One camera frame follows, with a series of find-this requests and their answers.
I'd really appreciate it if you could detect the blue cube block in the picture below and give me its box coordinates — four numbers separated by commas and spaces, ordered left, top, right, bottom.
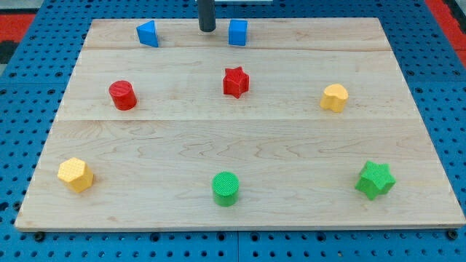
228, 19, 248, 46

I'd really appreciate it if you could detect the red star block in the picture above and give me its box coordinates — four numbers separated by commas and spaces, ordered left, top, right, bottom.
223, 66, 250, 99

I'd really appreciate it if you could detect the yellow heart block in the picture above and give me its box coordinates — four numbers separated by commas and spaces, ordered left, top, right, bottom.
320, 84, 349, 113

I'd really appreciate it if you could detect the green cylinder block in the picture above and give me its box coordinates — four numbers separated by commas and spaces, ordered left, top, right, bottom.
212, 171, 240, 207

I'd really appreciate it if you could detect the yellow hexagon block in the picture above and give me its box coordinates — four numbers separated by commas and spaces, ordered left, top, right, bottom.
58, 157, 94, 193

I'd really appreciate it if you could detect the light wooden board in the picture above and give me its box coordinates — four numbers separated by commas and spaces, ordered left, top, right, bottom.
15, 17, 465, 232

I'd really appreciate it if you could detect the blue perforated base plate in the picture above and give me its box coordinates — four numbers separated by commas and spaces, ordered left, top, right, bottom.
1, 0, 465, 261

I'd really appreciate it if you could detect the blue triangle block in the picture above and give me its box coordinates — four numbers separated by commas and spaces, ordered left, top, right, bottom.
136, 20, 159, 47

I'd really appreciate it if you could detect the red cylinder block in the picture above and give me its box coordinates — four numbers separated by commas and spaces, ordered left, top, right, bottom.
108, 80, 137, 111

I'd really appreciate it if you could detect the green star block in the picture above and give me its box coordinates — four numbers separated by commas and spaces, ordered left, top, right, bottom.
355, 161, 396, 200

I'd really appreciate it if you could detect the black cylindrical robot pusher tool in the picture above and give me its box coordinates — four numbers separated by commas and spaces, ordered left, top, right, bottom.
197, 0, 216, 33

